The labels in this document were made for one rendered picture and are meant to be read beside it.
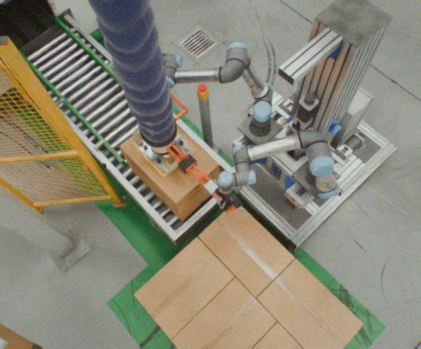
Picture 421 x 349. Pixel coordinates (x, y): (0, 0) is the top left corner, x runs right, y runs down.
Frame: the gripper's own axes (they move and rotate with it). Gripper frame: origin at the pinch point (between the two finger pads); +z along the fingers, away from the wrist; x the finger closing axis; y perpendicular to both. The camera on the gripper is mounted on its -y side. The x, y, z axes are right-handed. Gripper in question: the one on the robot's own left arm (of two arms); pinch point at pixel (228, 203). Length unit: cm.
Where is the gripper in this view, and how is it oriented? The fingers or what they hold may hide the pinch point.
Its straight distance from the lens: 242.7
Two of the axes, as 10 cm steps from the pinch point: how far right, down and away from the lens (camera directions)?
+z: 0.4, 4.1, 9.1
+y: -6.7, -6.7, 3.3
